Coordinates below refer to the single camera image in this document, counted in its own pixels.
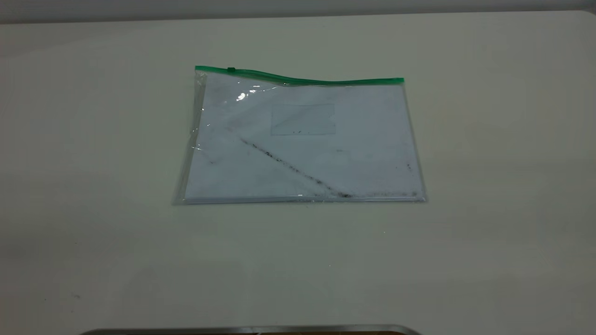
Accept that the clear zip bag green zipper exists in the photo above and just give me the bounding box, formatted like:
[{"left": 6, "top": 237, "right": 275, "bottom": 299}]
[{"left": 171, "top": 65, "right": 428, "bottom": 206}]

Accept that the grey metal bar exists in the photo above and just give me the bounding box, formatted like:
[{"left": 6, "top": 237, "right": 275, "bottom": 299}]
[{"left": 79, "top": 324, "right": 422, "bottom": 335}]

